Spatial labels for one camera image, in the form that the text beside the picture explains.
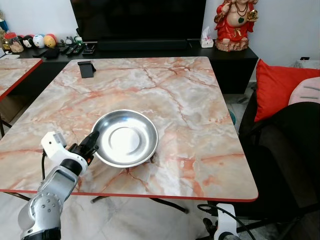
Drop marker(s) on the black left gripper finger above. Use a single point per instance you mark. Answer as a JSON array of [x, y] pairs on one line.
[[93, 141], [83, 144]]

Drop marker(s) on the round stainless steel plate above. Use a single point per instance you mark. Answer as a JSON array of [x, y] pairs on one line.
[[127, 139]]

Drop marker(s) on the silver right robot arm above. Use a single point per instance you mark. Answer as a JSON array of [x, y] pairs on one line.
[[229, 237]]

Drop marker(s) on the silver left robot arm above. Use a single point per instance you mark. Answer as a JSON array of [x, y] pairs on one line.
[[50, 197]]

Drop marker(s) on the black phone stand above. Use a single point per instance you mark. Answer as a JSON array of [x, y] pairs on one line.
[[86, 69]]

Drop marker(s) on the pink cushion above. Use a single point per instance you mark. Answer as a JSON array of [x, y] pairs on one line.
[[307, 92]]

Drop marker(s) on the black chair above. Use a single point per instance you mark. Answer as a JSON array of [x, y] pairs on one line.
[[285, 150]]

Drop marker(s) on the black remote control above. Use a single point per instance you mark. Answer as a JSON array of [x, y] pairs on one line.
[[75, 49]]

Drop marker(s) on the black soundbar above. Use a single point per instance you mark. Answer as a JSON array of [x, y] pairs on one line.
[[142, 45]]

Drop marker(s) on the yellow red round toy figure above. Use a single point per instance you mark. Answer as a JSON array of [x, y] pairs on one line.
[[50, 40]]

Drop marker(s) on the white blue round toy figure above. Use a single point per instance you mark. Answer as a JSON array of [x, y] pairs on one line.
[[39, 40]]

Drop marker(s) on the teal round container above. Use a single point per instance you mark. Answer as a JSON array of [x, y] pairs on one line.
[[232, 118]]

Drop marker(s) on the black round toy figure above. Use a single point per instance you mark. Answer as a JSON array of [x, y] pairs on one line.
[[27, 41]]

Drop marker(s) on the red cushion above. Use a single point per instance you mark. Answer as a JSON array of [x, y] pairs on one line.
[[272, 90]]

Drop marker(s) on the clear jar with red lid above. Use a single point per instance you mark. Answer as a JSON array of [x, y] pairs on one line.
[[14, 44]]

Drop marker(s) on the black flat television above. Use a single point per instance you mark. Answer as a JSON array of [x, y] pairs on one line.
[[137, 20]]

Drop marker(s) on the white tissue box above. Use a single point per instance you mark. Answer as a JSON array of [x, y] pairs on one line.
[[206, 40]]

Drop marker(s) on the black television console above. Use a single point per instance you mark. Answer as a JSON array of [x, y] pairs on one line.
[[235, 67]]

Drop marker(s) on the red laughing Buddha statue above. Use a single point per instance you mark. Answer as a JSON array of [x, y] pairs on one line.
[[235, 27]]

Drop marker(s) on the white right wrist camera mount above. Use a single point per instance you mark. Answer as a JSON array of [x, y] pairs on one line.
[[226, 217]]

